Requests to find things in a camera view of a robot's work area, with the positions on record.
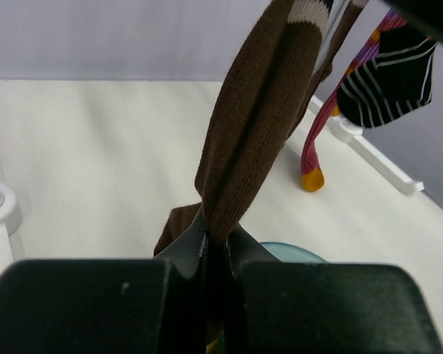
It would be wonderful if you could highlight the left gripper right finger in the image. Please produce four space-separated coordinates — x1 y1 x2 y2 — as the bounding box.
224 229 443 353

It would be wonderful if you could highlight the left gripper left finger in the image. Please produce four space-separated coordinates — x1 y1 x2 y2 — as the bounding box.
0 215 207 353

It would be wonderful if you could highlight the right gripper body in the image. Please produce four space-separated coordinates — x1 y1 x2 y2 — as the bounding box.
383 0 443 44

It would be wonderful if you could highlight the black white striped sock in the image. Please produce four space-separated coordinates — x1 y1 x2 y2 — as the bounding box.
336 24 436 129

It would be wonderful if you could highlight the brown striped sock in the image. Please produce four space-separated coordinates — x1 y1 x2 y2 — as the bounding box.
154 0 366 254

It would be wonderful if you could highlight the teal plastic basket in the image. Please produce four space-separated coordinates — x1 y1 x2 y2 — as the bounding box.
261 242 326 263

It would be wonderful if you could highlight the purple red striped sock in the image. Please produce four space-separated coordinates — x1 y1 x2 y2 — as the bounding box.
301 1 405 192

